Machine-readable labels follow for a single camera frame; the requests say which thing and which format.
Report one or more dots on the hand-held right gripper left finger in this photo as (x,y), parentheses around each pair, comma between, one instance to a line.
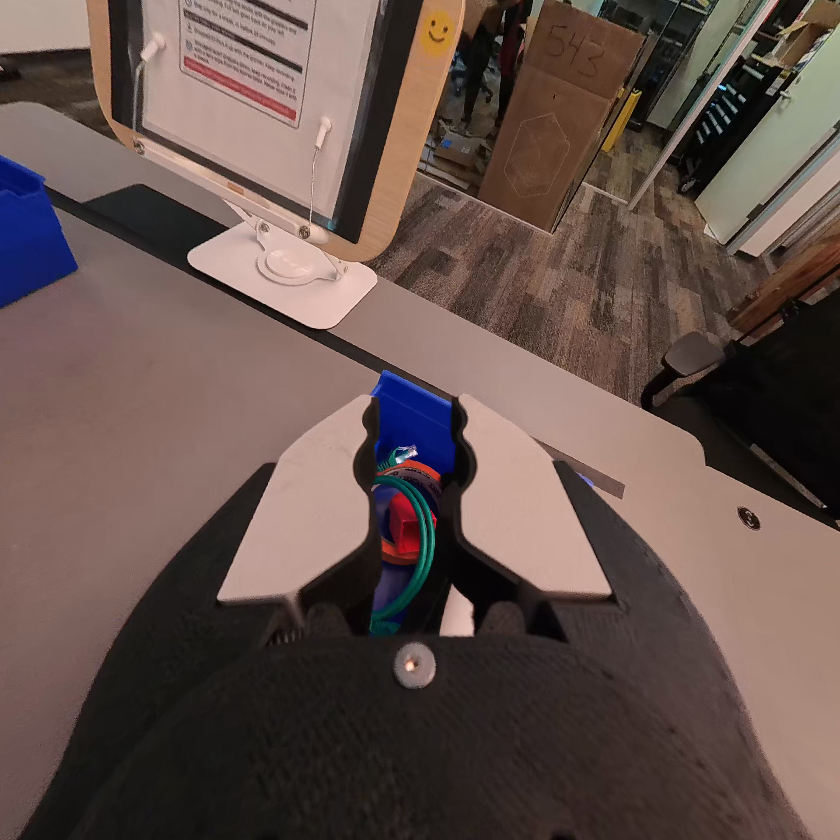
(295,525)

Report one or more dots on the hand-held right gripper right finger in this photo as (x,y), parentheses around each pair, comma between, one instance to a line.
(531,525)

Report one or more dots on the orange tape roll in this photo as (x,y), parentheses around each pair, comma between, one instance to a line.
(397,551)

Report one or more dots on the red plastic block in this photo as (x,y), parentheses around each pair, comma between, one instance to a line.
(401,518)

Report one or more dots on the white stand base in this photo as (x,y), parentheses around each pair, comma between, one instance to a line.
(328,295)

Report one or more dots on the black mesh office chair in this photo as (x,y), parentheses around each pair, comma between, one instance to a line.
(774,407)

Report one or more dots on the flat cardboard scraps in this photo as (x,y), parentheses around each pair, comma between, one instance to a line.
(459,151)

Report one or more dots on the framed instruction sign board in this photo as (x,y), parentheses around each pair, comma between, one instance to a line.
(249,144)

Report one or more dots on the tall cardboard box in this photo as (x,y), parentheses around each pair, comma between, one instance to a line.
(544,131)

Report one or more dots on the black tool cabinet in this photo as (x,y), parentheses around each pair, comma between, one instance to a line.
(715,131)

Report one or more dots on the white door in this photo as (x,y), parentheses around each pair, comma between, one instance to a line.
(774,164)

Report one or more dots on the yellow smiley sticker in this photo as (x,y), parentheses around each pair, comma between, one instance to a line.
(438,31)

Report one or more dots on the wooden post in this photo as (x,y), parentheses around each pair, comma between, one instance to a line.
(787,282)

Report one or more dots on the yellow black post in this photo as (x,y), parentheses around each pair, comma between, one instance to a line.
(620,124)

